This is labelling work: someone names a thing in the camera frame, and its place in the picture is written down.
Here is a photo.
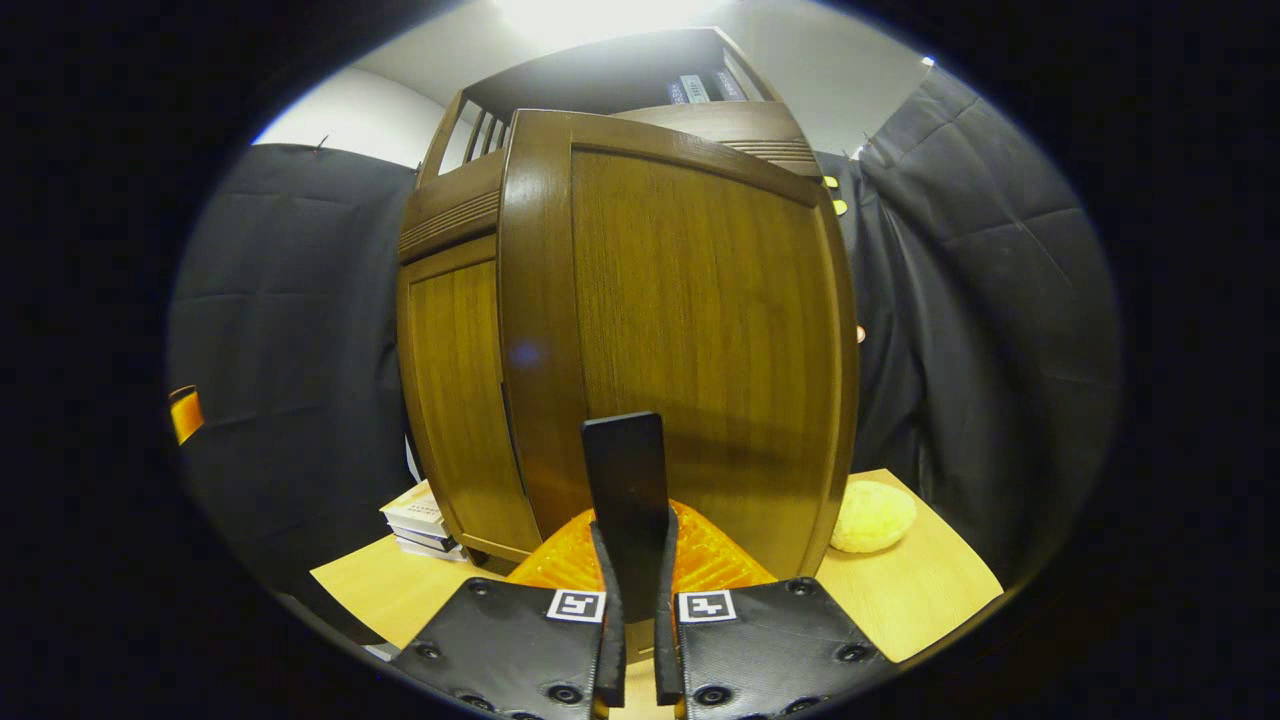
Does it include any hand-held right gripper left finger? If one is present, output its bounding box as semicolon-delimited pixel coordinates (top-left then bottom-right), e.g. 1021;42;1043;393
390;505;627;720

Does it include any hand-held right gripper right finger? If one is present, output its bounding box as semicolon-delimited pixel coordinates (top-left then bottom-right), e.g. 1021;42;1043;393
655;500;896;720

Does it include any wooden shoe cabinet door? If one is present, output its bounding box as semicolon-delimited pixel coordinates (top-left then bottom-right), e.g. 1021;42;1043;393
398;235;546;561
497;108;861;623

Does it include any wooden double-door shoe cabinet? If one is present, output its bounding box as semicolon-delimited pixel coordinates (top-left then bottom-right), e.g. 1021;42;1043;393
398;27;861;581

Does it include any black backdrop cloth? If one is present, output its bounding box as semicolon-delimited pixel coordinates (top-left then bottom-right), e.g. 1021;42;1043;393
165;65;1126;601

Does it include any yellow round sponge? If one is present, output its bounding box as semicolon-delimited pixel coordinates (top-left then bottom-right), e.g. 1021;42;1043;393
830;480;918;554

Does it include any beige cover book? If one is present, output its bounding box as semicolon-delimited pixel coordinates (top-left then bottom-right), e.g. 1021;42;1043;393
380;480;449;536

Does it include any large ceiling light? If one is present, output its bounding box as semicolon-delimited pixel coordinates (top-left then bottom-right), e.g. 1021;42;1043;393
490;0;731;46

